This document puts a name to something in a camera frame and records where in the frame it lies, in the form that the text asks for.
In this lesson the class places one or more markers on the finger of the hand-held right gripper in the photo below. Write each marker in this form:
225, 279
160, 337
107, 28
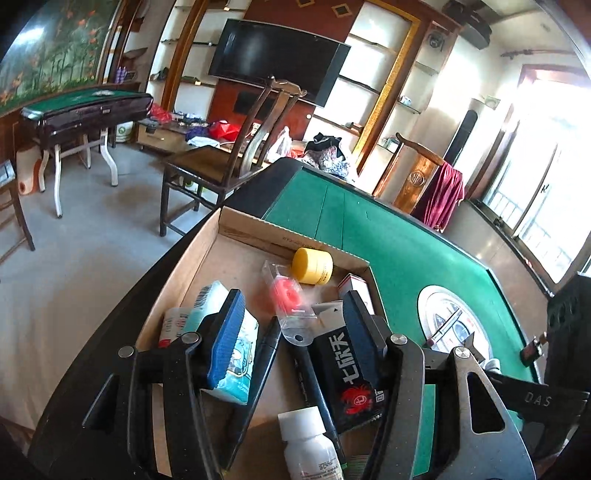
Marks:
474, 348

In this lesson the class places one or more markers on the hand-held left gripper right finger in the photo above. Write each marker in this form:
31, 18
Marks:
358, 337

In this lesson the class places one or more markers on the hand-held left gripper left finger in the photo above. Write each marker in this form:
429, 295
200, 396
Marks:
226, 341

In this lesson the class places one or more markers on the blue cartoon tissue pack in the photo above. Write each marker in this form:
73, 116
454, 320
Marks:
240, 364

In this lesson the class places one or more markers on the long cardboard box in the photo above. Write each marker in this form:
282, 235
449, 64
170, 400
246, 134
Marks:
203, 258

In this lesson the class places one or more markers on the large white medicine bottle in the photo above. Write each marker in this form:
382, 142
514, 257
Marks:
309, 443

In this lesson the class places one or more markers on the dark bottle with wooden cap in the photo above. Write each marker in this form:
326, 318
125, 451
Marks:
530, 353

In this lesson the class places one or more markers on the black snack packet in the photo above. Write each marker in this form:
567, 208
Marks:
346, 383

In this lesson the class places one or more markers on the small red printed carton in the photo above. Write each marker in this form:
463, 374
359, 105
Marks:
358, 284

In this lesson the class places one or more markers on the round mahjong table control panel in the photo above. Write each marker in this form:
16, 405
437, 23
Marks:
434, 304

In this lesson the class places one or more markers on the black marker with white print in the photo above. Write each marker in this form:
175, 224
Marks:
318, 401

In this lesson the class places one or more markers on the yellow round jar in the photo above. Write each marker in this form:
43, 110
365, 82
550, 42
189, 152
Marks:
314, 265

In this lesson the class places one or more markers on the red cloth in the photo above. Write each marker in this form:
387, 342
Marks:
443, 194

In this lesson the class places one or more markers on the carved wooden chair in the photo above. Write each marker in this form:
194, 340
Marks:
418, 180

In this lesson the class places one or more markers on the plain wooden chair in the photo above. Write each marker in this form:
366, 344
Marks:
203, 166

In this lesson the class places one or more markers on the pile of bags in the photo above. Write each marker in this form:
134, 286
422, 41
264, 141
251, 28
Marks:
330, 159

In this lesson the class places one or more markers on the white plastic bag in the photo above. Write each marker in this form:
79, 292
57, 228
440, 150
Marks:
281, 145

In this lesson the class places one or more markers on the red plastic bag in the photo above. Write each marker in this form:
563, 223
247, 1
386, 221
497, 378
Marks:
224, 130
159, 113

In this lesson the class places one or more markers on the tall black floor speaker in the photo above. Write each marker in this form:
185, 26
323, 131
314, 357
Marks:
464, 134

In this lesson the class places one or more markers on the low wooden cabinet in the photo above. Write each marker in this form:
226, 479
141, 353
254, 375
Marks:
157, 136

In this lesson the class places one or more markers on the white bucket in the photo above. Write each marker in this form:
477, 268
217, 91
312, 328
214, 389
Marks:
124, 134

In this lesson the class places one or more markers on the dark wooden chair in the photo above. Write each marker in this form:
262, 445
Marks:
14, 207

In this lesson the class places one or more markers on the pink plastic stool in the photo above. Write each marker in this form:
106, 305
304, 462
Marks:
30, 170

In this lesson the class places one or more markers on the dark mahjong table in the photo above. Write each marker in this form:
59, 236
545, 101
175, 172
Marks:
87, 104

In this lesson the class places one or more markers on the black flat television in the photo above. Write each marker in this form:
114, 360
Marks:
277, 60

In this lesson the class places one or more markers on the wooden wall shelf unit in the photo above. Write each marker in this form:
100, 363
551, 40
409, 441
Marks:
392, 92

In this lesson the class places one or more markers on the window frame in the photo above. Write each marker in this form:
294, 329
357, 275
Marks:
521, 78

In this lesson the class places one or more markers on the dome security camera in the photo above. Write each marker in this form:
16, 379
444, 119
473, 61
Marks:
436, 39

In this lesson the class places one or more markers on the flower wall mural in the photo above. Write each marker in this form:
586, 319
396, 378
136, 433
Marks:
55, 55

